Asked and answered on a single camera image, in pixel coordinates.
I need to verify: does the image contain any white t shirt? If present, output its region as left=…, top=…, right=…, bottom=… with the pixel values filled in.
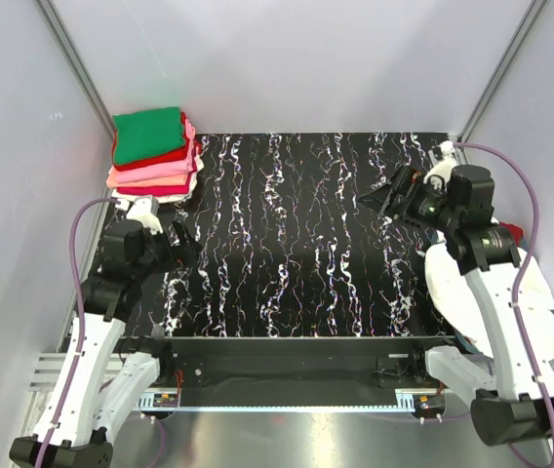
left=424, top=244, right=554, bottom=362
left=112, top=157, right=204, bottom=204

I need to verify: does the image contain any red crumpled t shirt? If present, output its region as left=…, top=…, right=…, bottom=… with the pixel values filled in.
left=499, top=222, right=524, bottom=245

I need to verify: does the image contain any white folded t shirt bottom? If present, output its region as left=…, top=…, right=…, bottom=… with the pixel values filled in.
left=112, top=157, right=204, bottom=204

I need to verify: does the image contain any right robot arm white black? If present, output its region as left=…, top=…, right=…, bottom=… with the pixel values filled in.
left=357, top=165, right=554, bottom=447

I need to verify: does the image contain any magenta folded t shirt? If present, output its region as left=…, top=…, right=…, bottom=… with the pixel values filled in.
left=116, top=173, right=196, bottom=197

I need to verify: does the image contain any blue plastic basket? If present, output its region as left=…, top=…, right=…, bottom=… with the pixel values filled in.
left=520, top=236, right=536, bottom=255

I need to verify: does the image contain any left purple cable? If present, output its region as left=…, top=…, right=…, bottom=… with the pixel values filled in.
left=35, top=197, right=122, bottom=468

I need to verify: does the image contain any red folded t shirt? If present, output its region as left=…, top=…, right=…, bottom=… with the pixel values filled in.
left=111, top=107, right=192, bottom=172

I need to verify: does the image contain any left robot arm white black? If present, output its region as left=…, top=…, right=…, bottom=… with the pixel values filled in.
left=9, top=219, right=202, bottom=467

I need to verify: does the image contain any aluminium rail frame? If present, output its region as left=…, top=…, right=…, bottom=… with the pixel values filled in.
left=25, top=353, right=554, bottom=425

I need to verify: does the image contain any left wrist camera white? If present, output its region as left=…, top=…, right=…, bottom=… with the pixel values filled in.
left=115, top=196, right=164, bottom=234

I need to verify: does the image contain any pink folded t shirt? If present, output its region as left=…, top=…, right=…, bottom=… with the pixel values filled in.
left=107, top=114, right=196, bottom=182

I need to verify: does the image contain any purple cable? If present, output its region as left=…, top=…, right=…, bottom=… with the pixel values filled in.
left=452, top=141, right=554, bottom=468
left=35, top=197, right=122, bottom=468

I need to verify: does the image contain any green folded t shirt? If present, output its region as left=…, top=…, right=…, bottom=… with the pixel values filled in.
left=112, top=107, right=185, bottom=166

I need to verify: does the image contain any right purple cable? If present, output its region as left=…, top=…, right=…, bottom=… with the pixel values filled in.
left=452, top=141, right=554, bottom=468

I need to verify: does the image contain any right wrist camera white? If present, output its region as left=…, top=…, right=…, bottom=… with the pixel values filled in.
left=424, top=140, right=457, bottom=191

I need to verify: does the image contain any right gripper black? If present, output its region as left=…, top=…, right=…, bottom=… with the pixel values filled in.
left=357, top=164, right=461, bottom=235

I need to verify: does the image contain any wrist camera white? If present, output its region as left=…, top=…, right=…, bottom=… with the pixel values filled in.
left=115, top=196, right=164, bottom=234
left=424, top=140, right=457, bottom=191

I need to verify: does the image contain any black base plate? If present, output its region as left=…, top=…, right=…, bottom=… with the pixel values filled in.
left=159, top=336, right=454, bottom=411

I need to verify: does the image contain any salmon folded t shirt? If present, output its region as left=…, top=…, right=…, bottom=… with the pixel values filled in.
left=106, top=173, right=190, bottom=188

